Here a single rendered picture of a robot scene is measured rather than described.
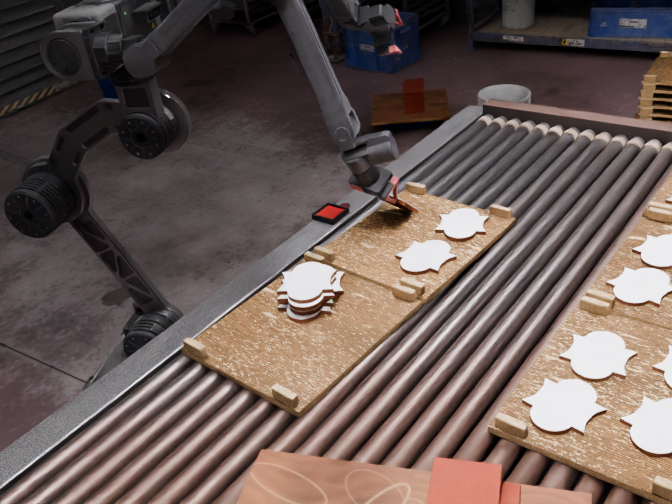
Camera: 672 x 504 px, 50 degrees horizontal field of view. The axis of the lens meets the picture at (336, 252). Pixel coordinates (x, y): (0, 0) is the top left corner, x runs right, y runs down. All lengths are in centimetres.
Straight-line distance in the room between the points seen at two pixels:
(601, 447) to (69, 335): 262
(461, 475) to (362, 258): 110
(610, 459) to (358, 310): 62
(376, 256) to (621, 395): 68
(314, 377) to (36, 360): 211
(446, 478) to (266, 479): 47
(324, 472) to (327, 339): 46
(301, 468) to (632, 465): 54
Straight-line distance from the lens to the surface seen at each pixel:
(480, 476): 76
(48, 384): 326
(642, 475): 131
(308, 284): 162
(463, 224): 188
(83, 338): 345
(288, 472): 117
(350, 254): 182
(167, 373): 160
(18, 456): 156
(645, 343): 155
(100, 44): 187
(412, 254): 177
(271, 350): 156
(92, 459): 149
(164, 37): 179
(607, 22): 596
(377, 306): 163
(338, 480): 115
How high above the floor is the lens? 191
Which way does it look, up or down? 32 degrees down
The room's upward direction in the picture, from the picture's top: 8 degrees counter-clockwise
